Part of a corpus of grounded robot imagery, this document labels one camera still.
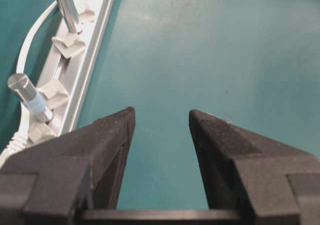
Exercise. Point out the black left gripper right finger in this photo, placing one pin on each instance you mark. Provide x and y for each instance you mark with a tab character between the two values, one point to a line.
266	181

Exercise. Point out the metal post with blue tape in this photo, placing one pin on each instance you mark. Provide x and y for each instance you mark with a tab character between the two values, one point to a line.
30	97

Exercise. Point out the aluminium extrusion square frame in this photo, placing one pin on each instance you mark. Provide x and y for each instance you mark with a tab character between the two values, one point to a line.
67	71

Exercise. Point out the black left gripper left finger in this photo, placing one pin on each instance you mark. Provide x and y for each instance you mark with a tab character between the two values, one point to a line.
47	183

